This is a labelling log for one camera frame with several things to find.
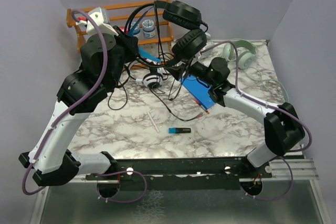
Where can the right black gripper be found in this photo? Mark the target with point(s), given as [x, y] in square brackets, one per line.
[177, 72]

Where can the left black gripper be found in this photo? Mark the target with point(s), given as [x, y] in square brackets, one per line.
[129, 42]

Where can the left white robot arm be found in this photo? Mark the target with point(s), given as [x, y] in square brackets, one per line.
[77, 98]

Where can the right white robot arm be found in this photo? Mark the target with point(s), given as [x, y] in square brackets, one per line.
[282, 128]

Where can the black white headphones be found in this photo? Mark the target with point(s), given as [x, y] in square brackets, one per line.
[152, 80]

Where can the grey white headphones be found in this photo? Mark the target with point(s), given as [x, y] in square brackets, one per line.
[210, 43]

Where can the mint green headphones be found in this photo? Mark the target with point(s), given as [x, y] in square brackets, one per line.
[241, 51]

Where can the left blue white jar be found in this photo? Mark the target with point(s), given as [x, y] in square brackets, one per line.
[135, 30]

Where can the blue white jar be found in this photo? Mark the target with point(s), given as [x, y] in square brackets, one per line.
[148, 27]
[135, 30]

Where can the right blue white jar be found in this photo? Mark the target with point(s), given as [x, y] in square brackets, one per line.
[148, 27]

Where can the blue notebook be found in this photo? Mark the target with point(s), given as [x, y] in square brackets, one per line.
[198, 90]

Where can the red pen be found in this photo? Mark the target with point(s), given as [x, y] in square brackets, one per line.
[201, 106]

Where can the white stick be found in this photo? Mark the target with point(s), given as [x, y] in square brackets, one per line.
[153, 122]

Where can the blue black highlighter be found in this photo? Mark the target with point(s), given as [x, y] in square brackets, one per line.
[179, 130]

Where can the wooden shelf rack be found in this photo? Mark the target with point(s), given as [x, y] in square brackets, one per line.
[115, 24]

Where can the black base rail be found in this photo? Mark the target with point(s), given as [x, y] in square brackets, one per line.
[180, 174]

